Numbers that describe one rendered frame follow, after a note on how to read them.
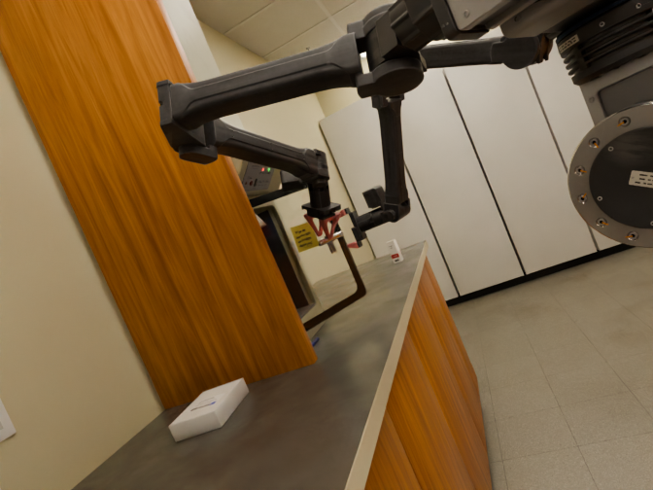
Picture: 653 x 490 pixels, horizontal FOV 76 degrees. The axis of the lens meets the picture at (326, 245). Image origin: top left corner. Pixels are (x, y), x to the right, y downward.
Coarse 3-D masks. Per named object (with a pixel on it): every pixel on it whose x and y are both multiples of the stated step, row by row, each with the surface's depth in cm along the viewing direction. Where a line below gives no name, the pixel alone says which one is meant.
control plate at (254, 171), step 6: (252, 162) 114; (252, 168) 115; (258, 168) 119; (264, 168) 123; (270, 168) 127; (246, 174) 113; (252, 174) 117; (258, 174) 121; (264, 174) 125; (270, 174) 129; (246, 180) 115; (252, 180) 118; (258, 180) 123; (264, 180) 127; (270, 180) 131; (246, 186) 116; (252, 186) 120; (258, 186) 125; (264, 186) 129
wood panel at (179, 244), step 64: (0, 0) 111; (64, 0) 106; (128, 0) 101; (64, 64) 109; (128, 64) 104; (64, 128) 113; (128, 128) 107; (128, 192) 110; (192, 192) 105; (128, 256) 114; (192, 256) 108; (256, 256) 103; (128, 320) 118; (192, 320) 112; (256, 320) 106; (192, 384) 115
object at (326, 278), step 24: (288, 192) 123; (264, 216) 117; (288, 216) 121; (288, 240) 120; (336, 240) 129; (288, 264) 118; (312, 264) 123; (336, 264) 128; (288, 288) 117; (312, 288) 121; (336, 288) 126; (360, 288) 131; (312, 312) 120; (336, 312) 124
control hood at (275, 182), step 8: (232, 160) 109; (240, 160) 109; (240, 168) 109; (240, 176) 111; (272, 176) 131; (272, 184) 134; (280, 184) 141; (248, 192) 120; (256, 192) 125; (264, 192) 133
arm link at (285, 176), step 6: (282, 174) 110; (288, 174) 110; (282, 180) 110; (288, 180) 110; (294, 180) 110; (300, 180) 110; (318, 180) 105; (324, 180) 105; (282, 186) 112; (288, 186) 112; (294, 186) 112; (300, 186) 112; (312, 186) 110; (318, 186) 107; (324, 186) 108
